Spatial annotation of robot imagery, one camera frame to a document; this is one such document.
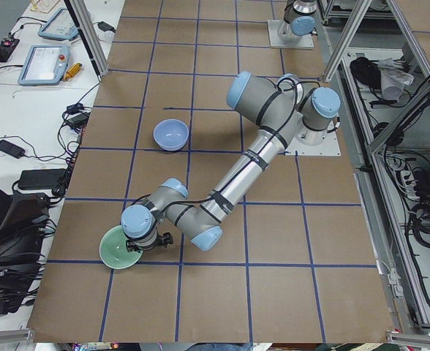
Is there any gold cylinder tool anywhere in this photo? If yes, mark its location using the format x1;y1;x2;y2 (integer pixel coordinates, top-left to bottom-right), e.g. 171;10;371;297
63;62;83;81

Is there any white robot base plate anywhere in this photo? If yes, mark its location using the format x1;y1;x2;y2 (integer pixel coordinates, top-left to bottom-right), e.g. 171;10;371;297
285;131;342;156

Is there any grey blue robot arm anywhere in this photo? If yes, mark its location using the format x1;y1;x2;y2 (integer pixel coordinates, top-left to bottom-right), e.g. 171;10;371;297
121;71;341;252
277;0;317;41

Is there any white light bulb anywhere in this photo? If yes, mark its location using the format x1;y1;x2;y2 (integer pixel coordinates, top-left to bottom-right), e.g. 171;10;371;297
100;31;115;43

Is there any teach pendant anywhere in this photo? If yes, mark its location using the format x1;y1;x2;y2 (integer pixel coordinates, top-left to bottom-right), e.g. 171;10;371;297
38;7;79;41
18;45;70;86

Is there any teach pendant far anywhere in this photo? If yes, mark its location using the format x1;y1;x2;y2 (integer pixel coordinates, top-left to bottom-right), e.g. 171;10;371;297
38;7;79;41

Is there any black power adapter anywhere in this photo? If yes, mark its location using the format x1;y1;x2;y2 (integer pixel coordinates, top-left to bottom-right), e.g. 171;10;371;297
0;140;26;159

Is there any blue bowl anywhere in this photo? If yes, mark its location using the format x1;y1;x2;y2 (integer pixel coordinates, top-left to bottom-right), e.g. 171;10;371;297
153;119;189;151

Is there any teach pendant near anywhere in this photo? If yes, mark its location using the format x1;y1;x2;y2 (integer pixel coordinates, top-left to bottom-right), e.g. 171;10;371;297
18;45;70;86

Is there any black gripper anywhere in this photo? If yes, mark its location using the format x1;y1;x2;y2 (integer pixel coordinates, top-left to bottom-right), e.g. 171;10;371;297
126;231;173;253

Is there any green bowl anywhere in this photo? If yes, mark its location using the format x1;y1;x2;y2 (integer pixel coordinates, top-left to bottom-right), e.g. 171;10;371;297
99;225;143;270

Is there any aluminium frame post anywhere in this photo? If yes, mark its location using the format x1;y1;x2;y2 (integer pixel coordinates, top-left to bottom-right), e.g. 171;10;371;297
64;0;109;78

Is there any black power brick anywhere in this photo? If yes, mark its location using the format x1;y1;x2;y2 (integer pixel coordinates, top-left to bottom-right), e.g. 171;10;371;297
18;168;66;190

